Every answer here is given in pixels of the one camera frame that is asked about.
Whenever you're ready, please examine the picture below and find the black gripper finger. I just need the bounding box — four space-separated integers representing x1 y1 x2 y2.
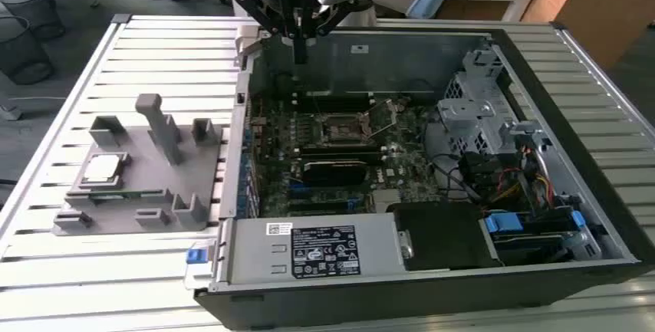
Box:
301 0 360 64
233 0 304 64

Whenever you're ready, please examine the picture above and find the metal socket cover frame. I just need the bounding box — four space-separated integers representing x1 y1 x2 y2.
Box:
359 97 405 138

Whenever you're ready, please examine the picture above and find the silver CPU green edge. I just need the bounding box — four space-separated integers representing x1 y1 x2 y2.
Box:
81 153 127 183

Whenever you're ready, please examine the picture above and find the CPU socket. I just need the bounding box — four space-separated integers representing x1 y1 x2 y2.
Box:
316 113 372 147

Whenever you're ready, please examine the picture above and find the black RAM slot bank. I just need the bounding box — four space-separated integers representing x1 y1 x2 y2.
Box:
300 146 384 163
293 92 377 110

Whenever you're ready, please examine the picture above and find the silver drive cage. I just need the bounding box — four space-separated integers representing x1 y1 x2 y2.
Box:
437 50 547 156

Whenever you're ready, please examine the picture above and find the black graphics card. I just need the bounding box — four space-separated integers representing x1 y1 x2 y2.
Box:
301 159 368 188

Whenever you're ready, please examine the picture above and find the black mesh waste bin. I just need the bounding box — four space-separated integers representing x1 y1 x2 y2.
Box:
0 0 67 41
0 15 55 86

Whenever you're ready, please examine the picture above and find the green motherboard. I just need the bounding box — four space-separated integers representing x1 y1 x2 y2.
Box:
248 96 445 218

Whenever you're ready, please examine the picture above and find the silver chipset heatsink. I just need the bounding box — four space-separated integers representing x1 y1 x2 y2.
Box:
371 189 401 212

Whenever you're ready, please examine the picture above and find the grey plastic parts rack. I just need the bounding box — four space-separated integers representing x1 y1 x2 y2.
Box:
52 93 229 238

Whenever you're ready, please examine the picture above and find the green RAM stick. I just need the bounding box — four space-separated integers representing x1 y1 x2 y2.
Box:
89 189 165 199

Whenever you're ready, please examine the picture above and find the brown wooden cabinet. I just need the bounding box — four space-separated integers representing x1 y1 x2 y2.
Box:
524 0 655 71

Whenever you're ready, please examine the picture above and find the grey stand foot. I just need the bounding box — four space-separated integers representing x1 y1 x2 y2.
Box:
0 90 24 121

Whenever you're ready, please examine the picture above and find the black plastic shroud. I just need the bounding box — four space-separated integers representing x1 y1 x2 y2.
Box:
393 201 500 271

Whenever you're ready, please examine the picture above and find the grey power supply with label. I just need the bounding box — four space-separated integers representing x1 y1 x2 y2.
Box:
217 215 408 285

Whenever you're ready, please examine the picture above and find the blue disk carrier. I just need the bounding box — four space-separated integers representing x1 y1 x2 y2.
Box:
484 212 523 235

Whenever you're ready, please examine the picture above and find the blue case latch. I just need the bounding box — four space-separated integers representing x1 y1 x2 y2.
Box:
187 243 209 266

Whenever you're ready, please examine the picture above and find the black open PC case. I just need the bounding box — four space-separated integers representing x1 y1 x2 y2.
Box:
183 21 655 331

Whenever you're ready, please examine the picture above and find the red yellow wire bundle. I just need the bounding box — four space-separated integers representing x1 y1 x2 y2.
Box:
489 143 556 210

